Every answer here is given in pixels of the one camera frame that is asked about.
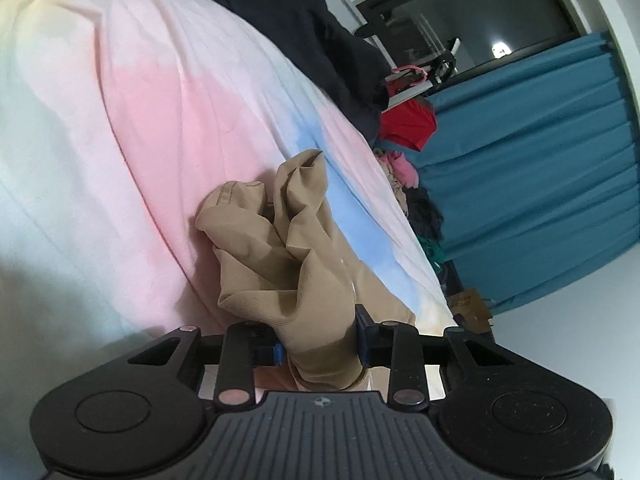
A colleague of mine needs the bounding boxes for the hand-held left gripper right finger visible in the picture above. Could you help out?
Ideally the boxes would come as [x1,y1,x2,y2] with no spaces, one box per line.
[354,304,516,407]

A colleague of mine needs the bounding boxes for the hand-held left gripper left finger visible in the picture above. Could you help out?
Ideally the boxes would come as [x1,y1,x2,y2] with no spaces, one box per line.
[127,321,286,407]

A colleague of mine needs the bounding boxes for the tan t-shirt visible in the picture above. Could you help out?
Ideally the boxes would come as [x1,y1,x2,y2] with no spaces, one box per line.
[194,149,418,392]

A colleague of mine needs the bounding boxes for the pink clothes hanger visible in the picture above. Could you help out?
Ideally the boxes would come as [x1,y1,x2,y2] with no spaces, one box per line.
[392,64,431,83]

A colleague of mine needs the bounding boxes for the black armchair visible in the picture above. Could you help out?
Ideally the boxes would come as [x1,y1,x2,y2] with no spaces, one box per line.
[439,259,463,311]

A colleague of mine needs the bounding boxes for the green garment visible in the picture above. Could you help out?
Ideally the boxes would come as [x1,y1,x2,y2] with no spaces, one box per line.
[420,235,447,281]

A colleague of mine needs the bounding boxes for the black garment pile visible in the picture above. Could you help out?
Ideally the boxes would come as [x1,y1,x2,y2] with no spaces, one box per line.
[405,187,445,238]

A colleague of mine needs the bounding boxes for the tan garment in pile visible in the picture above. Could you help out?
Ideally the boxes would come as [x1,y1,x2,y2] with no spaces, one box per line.
[390,180,411,216]

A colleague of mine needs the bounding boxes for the pink garment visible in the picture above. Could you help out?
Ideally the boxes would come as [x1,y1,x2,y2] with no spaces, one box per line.
[377,150,420,188]

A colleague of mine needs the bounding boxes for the red cloth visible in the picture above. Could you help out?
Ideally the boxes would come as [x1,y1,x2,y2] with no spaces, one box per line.
[380,96,437,152]

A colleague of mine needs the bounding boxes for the wide blue curtain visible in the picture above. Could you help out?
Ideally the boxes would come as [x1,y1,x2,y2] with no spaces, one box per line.
[400,30,640,316]

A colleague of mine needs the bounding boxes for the silver tripod stand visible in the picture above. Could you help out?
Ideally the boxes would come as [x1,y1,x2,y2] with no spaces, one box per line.
[385,37,458,111]

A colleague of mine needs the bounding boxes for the pastel tie-dye bed sheet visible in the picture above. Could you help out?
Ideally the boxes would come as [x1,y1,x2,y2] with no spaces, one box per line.
[0,0,458,401]

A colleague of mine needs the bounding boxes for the dark navy blanket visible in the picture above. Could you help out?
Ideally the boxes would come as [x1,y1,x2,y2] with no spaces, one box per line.
[165,0,393,143]

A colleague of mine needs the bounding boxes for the dark framed window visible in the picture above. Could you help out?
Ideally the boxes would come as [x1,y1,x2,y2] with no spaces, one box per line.
[355,0,586,96]

